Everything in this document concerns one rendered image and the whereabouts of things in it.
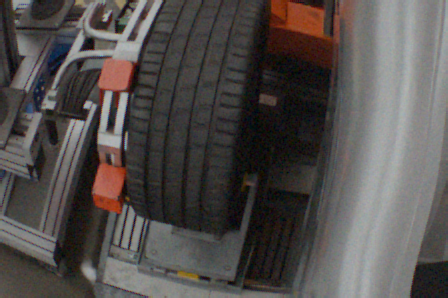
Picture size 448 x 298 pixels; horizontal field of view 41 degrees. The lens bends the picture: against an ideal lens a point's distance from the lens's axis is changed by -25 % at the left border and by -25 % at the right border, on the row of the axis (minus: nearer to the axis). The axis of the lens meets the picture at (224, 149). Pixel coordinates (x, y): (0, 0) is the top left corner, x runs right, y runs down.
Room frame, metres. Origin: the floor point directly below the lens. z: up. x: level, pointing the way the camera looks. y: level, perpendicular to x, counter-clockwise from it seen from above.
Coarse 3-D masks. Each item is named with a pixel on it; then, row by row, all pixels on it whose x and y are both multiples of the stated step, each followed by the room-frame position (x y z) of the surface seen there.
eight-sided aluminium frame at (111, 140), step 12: (144, 0) 1.24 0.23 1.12; (156, 0) 1.24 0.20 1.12; (144, 12) 1.23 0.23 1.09; (156, 12) 1.19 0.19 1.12; (132, 24) 1.15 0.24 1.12; (144, 24) 1.15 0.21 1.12; (132, 36) 1.13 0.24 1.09; (144, 36) 1.10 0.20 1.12; (120, 48) 1.06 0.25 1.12; (132, 48) 1.06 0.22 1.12; (132, 60) 1.04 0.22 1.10; (108, 96) 0.98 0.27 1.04; (108, 108) 0.96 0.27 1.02; (120, 108) 0.96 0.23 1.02; (108, 120) 0.95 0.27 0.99; (120, 120) 0.94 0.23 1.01; (108, 132) 0.92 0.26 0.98; (120, 132) 0.92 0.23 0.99; (108, 144) 0.90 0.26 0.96; (120, 144) 0.90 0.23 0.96; (108, 156) 0.92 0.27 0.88; (120, 156) 0.90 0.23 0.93
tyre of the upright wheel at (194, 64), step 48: (192, 0) 1.18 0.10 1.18; (240, 0) 1.20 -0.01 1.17; (192, 48) 1.03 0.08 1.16; (240, 48) 1.03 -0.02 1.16; (144, 96) 0.94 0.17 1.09; (192, 96) 0.94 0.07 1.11; (240, 96) 0.94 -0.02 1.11; (144, 144) 0.87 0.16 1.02; (192, 144) 0.87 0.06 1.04; (144, 192) 0.83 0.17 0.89; (192, 192) 0.82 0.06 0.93
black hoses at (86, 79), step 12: (84, 72) 1.05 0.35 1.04; (96, 72) 1.07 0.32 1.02; (72, 84) 1.02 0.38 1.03; (84, 84) 1.02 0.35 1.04; (72, 96) 1.00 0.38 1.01; (84, 96) 0.99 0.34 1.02; (60, 108) 0.98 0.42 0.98; (72, 108) 0.98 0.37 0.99; (84, 108) 0.99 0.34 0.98; (84, 120) 0.96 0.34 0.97
